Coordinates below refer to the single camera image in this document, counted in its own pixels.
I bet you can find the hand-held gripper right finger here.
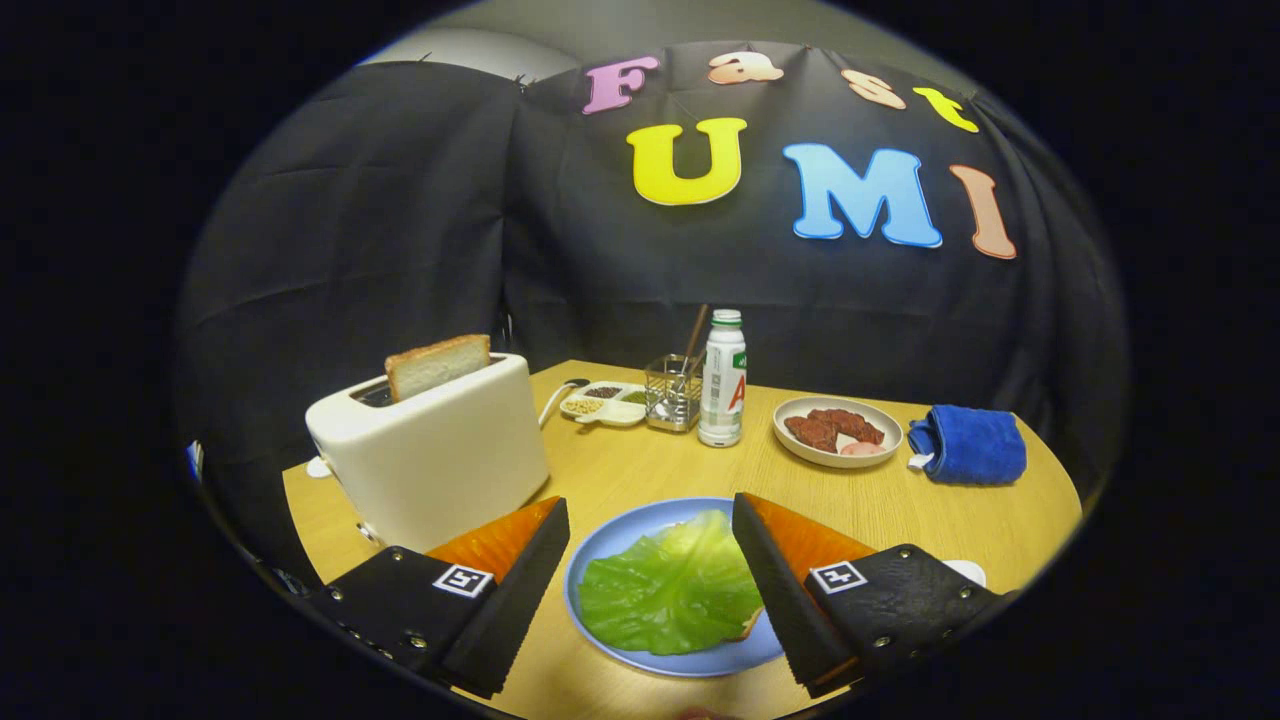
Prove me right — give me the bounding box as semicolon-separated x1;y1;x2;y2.
731;492;1001;699

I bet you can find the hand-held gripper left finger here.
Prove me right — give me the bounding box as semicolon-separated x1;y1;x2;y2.
305;496;571;699

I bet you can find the green lettuce leaf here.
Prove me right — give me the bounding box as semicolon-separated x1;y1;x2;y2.
577;510;766;656

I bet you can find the toasted bread slice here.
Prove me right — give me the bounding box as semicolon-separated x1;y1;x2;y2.
385;334;492;403

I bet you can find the blue plate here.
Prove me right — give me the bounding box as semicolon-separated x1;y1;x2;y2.
563;497;786;679

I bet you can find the beige round plate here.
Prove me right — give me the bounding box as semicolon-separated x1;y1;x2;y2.
772;396;904;470

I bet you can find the white toaster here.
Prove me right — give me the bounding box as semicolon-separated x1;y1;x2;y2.
305;352;550;553

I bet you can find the brown meat slice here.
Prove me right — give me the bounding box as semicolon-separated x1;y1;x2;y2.
785;415;839;453
808;408;886;446

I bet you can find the white bottle with green cap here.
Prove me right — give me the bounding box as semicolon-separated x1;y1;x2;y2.
698;309;747;448

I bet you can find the white divided condiment dish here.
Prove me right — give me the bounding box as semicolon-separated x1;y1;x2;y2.
559;381;649;428

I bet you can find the blue towel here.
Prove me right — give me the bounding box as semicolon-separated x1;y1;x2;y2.
907;404;1028;487

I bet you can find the black backdrop cloth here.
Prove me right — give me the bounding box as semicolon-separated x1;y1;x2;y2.
175;40;1126;561

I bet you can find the white toaster power cable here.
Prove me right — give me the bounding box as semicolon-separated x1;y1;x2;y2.
538;377;591;429

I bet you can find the metal wire utensil holder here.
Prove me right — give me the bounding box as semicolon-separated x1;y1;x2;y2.
644;355;704;433

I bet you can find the wooden utensil handle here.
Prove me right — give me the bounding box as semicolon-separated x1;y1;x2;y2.
680;304;709;391

